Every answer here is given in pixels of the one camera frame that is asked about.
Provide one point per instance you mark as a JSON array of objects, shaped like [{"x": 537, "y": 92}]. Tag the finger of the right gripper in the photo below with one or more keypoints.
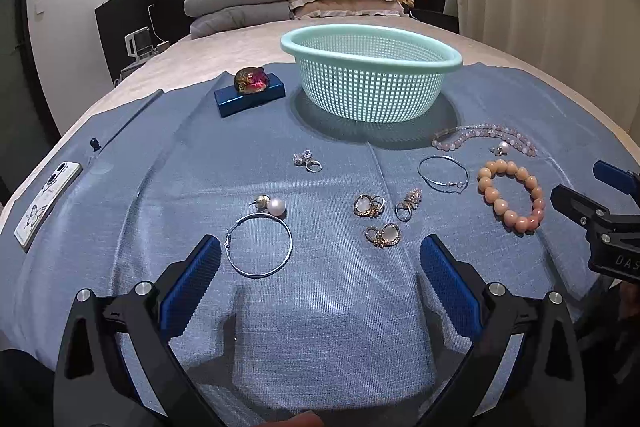
[
  {"x": 601, "y": 225},
  {"x": 624, "y": 181}
]

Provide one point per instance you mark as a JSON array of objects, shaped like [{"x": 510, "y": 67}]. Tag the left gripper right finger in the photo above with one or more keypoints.
[{"x": 546, "y": 385}]

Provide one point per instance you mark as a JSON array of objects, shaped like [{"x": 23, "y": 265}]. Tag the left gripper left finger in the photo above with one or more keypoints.
[{"x": 92, "y": 385}]

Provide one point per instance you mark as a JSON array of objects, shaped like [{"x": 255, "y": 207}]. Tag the large silver bangle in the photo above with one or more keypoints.
[{"x": 241, "y": 221}]

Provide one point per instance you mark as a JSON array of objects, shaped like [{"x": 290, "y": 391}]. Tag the pearl earring gold back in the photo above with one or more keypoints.
[{"x": 274, "y": 206}]

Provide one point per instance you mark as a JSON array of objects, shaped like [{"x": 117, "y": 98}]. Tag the beige bedspread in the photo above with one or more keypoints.
[{"x": 194, "y": 61}]

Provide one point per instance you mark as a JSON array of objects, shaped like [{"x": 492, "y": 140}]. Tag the white smartphone with case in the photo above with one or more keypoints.
[{"x": 38, "y": 209}]

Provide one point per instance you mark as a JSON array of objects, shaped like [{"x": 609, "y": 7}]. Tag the blue fabric cloth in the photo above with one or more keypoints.
[{"x": 350, "y": 327}]

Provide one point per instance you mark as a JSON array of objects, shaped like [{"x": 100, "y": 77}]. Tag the small dark blue pin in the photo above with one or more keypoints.
[{"x": 95, "y": 145}]

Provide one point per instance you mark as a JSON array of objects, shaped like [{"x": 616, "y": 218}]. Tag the mint green plastic basket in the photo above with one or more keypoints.
[{"x": 367, "y": 73}]

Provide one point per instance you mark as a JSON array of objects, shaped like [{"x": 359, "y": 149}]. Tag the blue rectangular box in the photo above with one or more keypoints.
[{"x": 230, "y": 102}]

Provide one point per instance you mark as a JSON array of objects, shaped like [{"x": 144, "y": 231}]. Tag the iridescent red shell ornament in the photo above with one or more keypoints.
[{"x": 251, "y": 80}]

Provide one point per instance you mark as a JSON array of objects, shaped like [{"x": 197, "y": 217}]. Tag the white device on nightstand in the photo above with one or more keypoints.
[{"x": 139, "y": 43}]

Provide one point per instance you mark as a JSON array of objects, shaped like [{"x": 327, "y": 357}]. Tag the pink ruffled pillow bottom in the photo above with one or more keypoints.
[{"x": 336, "y": 8}]

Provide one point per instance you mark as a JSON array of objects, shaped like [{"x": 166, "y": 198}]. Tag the grey pillow bottom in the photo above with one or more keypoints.
[{"x": 237, "y": 17}]

